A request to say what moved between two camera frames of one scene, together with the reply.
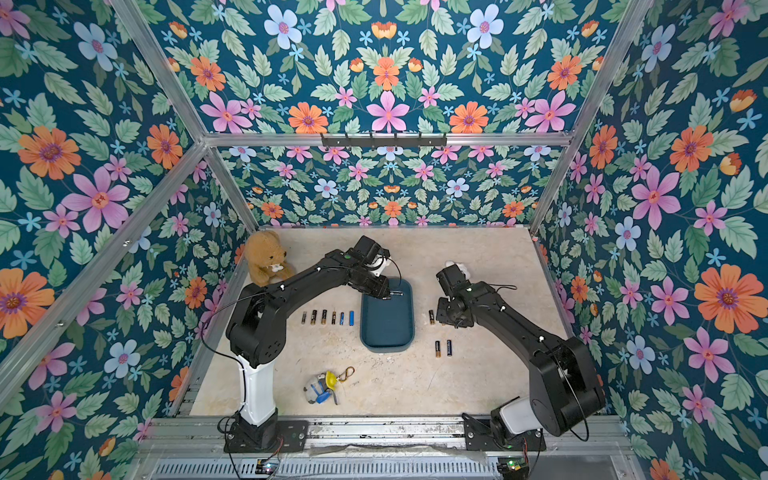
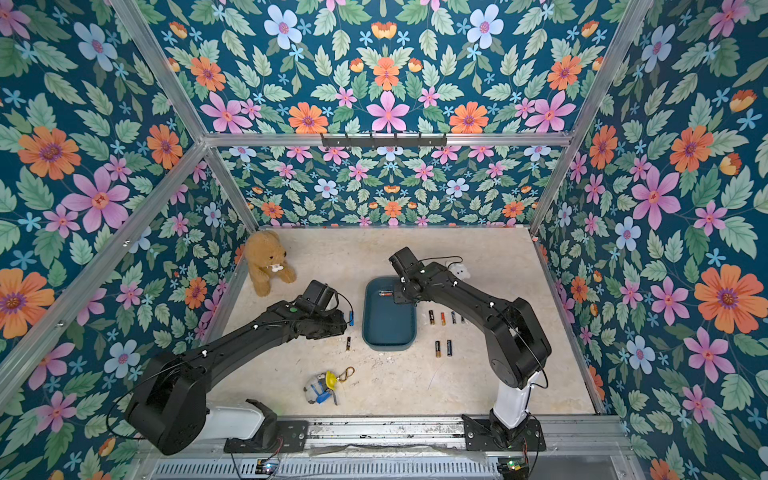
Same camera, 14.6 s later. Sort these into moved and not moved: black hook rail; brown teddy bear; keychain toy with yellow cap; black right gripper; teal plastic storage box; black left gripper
Moved: black left gripper; black right gripper
Not moved: keychain toy with yellow cap; black hook rail; brown teddy bear; teal plastic storage box
